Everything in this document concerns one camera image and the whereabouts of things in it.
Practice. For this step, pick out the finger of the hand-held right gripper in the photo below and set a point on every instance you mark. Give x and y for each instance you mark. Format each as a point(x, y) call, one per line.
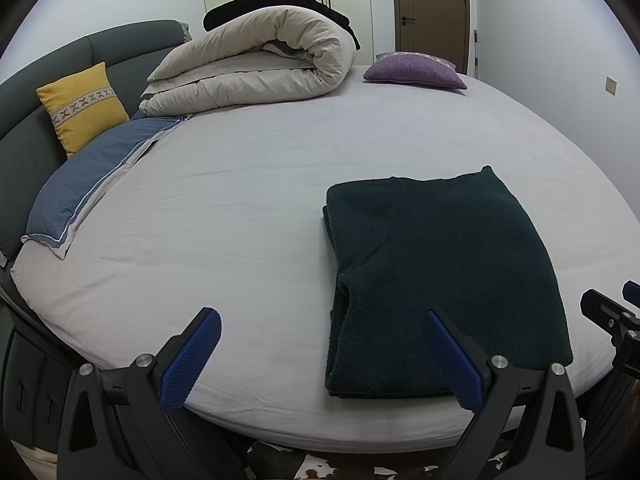
point(632, 292)
point(607, 307)

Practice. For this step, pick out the cowhide pattern rug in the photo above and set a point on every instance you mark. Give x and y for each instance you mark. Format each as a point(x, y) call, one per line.
point(310, 467)

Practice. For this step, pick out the brown door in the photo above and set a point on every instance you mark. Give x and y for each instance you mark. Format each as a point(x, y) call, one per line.
point(430, 10)

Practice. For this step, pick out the yellow patterned pillow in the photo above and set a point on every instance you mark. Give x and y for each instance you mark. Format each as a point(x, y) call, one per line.
point(85, 110)

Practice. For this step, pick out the grey upholstered headboard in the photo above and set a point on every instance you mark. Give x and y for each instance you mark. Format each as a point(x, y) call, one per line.
point(130, 45)

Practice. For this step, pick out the blue pillow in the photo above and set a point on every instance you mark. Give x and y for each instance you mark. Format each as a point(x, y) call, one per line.
point(85, 180)

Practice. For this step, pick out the beige folded duvet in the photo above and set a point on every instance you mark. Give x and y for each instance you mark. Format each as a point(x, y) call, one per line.
point(250, 75)

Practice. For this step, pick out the purple pillow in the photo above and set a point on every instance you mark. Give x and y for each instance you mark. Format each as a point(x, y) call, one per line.
point(415, 72)

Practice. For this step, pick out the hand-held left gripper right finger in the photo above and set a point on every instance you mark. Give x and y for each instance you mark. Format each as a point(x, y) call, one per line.
point(455, 360)

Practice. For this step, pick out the wall socket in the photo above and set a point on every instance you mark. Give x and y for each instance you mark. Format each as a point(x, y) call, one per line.
point(611, 85)

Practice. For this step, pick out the thin stick by door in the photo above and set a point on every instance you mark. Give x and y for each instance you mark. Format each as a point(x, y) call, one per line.
point(476, 55)

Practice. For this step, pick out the black cloth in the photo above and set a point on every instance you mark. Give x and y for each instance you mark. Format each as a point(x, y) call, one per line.
point(260, 2)

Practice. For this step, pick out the dark grey nightstand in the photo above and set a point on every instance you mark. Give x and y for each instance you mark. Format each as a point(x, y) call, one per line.
point(25, 385)

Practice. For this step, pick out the person's dark clothing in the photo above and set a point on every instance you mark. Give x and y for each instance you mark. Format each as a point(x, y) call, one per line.
point(610, 435)

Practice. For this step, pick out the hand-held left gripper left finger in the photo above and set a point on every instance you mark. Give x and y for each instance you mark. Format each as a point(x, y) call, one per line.
point(192, 360)

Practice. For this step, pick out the dark green knit sweater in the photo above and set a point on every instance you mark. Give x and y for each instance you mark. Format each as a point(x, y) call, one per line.
point(440, 260)

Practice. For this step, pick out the bed with white sheet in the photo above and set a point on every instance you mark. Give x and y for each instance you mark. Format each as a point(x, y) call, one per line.
point(225, 210)

